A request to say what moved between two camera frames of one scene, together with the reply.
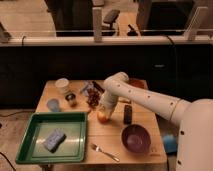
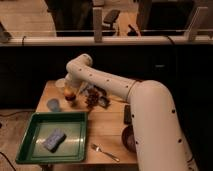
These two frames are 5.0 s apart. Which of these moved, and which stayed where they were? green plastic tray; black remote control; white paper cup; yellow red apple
Moved: yellow red apple
Stayed: white paper cup; black remote control; green plastic tray
